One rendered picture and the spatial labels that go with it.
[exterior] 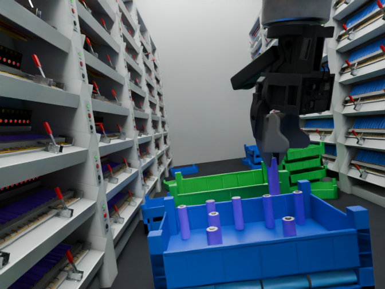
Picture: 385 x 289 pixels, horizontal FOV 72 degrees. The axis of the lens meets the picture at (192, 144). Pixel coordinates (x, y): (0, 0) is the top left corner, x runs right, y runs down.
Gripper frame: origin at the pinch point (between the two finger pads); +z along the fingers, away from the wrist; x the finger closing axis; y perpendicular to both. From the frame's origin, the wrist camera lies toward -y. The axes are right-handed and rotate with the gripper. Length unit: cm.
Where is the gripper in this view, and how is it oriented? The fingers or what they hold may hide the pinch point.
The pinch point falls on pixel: (270, 156)
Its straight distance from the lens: 46.9
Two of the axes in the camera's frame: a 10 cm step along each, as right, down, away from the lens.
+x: 8.7, -1.5, 4.8
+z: 0.0, 9.6, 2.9
